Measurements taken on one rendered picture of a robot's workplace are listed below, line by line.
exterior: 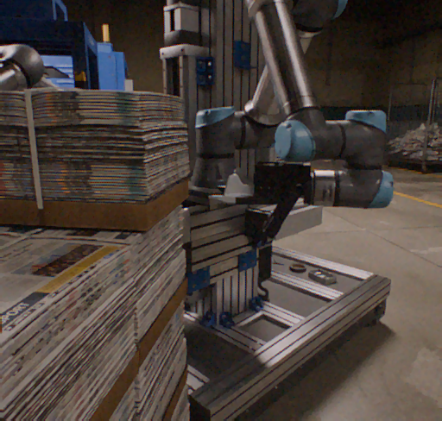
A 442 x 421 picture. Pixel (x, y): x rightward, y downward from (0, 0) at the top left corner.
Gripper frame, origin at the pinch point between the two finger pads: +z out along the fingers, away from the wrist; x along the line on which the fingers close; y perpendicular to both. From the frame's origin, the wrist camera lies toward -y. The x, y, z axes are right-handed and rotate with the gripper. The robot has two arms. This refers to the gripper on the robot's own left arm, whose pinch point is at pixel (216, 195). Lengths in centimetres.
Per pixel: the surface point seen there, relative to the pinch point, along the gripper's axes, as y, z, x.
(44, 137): 13.2, 24.5, 22.4
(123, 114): 17.0, 10.7, 22.8
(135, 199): 3.4, 9.6, 22.4
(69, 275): -2.4, 11.5, 40.1
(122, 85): 52, 170, -359
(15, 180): 5.9, 30.9, 21.9
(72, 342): -8.2, 8.9, 44.9
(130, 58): 154, 346, -843
